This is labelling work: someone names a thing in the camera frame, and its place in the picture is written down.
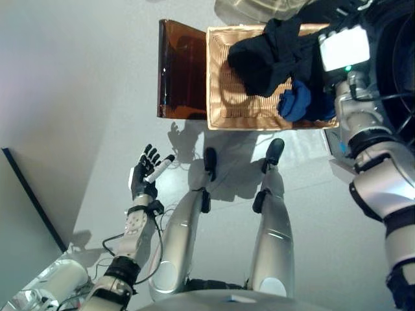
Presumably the white panel with black edge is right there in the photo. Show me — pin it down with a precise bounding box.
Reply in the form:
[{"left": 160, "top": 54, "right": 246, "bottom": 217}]
[{"left": 0, "top": 147, "right": 69, "bottom": 292}]

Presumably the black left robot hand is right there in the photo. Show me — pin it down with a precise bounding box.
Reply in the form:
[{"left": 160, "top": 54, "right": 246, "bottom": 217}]
[{"left": 129, "top": 144, "right": 176, "bottom": 203}]

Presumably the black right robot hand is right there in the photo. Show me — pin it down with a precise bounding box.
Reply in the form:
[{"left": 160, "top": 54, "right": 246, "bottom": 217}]
[{"left": 317, "top": 25, "right": 371, "bottom": 95}]

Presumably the round glass washer door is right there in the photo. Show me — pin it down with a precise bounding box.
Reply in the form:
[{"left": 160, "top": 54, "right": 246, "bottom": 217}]
[{"left": 213, "top": 0, "right": 312, "bottom": 20}]

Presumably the grey robot torso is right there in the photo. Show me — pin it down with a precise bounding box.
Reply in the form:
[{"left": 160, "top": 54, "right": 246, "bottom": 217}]
[{"left": 139, "top": 278, "right": 292, "bottom": 311}]

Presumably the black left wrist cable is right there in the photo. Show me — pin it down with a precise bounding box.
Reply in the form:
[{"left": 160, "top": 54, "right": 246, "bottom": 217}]
[{"left": 102, "top": 207, "right": 166, "bottom": 286}]

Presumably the brown translucent acrylic stool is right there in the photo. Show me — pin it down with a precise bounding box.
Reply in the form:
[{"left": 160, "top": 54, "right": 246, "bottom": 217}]
[{"left": 157, "top": 19, "right": 208, "bottom": 119}]

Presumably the black left robot foot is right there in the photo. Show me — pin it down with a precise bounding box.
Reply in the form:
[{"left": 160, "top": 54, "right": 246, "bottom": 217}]
[{"left": 203, "top": 147, "right": 217, "bottom": 182}]

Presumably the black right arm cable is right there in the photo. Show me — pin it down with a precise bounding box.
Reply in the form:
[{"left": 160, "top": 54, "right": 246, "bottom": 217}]
[{"left": 350, "top": 80, "right": 415, "bottom": 143}]

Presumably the black robot foot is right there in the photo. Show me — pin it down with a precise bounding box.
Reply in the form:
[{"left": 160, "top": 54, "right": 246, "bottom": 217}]
[
  {"left": 262, "top": 138, "right": 285, "bottom": 172},
  {"left": 203, "top": 147, "right": 217, "bottom": 182}
]

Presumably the blue garment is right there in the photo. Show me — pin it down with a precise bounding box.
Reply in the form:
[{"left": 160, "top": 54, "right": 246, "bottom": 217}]
[{"left": 277, "top": 80, "right": 337, "bottom": 123}]

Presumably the silver right robot leg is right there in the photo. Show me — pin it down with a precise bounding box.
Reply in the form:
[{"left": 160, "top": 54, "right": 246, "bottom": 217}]
[{"left": 248, "top": 168, "right": 296, "bottom": 299}]

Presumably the grey front-load washing machine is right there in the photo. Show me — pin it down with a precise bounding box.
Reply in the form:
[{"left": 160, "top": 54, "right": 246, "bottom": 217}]
[{"left": 307, "top": 0, "right": 415, "bottom": 182}]

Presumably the large flat wicker basket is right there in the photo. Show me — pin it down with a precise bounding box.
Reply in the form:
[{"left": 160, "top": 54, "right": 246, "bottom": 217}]
[{"left": 206, "top": 23, "right": 340, "bottom": 131}]

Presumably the black right robot foot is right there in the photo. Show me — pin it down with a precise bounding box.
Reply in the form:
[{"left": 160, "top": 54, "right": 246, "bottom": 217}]
[{"left": 262, "top": 138, "right": 285, "bottom": 172}]

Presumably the black garment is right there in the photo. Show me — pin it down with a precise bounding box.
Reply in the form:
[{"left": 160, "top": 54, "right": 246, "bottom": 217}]
[{"left": 228, "top": 17, "right": 325, "bottom": 98}]

